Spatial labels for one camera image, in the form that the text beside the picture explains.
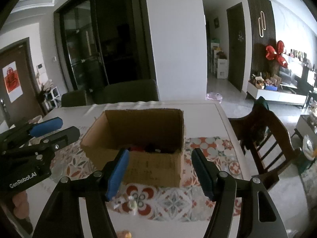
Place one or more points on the patterned tile table runner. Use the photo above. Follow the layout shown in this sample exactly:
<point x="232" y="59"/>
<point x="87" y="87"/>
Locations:
<point x="186" y="203"/>

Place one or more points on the wooden dining chair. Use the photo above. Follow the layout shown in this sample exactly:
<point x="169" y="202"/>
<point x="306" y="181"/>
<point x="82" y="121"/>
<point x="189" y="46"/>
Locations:
<point x="262" y="134"/>

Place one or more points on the red yellow snack packet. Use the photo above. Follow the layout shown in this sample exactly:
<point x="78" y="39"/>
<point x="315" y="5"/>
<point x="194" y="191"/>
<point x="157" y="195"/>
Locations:
<point x="124" y="234"/>

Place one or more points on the dark chair behind table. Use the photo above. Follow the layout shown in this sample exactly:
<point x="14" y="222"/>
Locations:
<point x="133" y="91"/>

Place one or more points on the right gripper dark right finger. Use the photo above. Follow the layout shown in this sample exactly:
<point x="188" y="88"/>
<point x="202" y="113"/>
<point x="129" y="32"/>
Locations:
<point x="204" y="171"/>

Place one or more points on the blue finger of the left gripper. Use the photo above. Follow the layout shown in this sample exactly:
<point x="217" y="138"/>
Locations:
<point x="46" y="127"/>

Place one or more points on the small clear candy packet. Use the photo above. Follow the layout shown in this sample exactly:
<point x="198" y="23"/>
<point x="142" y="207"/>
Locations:
<point x="126" y="204"/>

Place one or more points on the left hand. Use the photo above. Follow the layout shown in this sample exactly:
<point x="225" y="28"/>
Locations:
<point x="21" y="208"/>

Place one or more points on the brown cardboard box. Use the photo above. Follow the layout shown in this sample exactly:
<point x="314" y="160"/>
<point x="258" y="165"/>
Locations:
<point x="154" y="137"/>

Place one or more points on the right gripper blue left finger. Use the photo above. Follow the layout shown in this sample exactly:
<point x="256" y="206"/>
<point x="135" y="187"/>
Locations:
<point x="115" y="171"/>

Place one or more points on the red balloon bouquet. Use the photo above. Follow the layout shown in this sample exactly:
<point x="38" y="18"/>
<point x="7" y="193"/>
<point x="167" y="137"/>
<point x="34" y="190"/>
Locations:
<point x="272" y="53"/>

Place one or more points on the red fu door poster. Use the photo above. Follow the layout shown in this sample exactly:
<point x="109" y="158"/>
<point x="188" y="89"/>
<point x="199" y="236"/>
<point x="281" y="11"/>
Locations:
<point x="12" y="81"/>

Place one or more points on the dark left chair back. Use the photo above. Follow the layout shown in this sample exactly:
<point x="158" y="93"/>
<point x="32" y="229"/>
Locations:
<point x="74" y="98"/>

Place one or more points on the white tv cabinet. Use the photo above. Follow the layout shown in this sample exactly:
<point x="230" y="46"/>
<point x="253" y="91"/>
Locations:
<point x="275" y="96"/>

